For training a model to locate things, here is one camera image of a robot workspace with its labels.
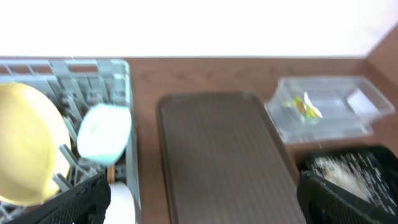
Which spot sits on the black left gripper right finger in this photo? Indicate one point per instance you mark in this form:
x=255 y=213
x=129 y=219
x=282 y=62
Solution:
x=323 y=202

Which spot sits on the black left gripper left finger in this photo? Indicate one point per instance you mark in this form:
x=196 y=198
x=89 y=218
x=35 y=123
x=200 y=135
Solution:
x=85 y=203

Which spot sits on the white plastic cup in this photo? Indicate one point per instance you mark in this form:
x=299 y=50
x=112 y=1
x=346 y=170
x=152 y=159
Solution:
x=121 y=209

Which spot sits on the yellow round plate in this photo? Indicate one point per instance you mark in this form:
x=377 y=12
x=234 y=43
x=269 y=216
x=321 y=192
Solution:
x=32 y=131

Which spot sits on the light blue bowl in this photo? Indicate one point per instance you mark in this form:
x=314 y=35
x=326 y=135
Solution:
x=104 y=133

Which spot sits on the green snack wrapper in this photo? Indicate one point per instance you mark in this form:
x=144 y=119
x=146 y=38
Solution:
x=297 y=103

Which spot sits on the wooden chopstick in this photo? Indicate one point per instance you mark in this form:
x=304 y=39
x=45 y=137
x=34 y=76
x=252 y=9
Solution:
x=111 y=174

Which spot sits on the aluminium foil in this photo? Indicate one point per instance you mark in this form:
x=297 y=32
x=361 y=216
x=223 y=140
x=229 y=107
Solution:
x=310 y=110

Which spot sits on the spilled rice waste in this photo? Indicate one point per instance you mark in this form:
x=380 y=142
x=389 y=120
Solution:
x=359 y=174

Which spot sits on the black waste tray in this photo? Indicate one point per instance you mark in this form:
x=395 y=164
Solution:
x=383 y=156

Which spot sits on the clear plastic waste bin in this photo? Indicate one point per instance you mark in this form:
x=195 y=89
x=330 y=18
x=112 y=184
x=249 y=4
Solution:
x=349 y=106

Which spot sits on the dark brown serving tray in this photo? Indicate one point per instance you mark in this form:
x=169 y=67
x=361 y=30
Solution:
x=224 y=162

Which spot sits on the grey plastic dish rack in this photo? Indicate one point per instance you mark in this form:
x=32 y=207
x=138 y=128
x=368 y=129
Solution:
x=74 y=86

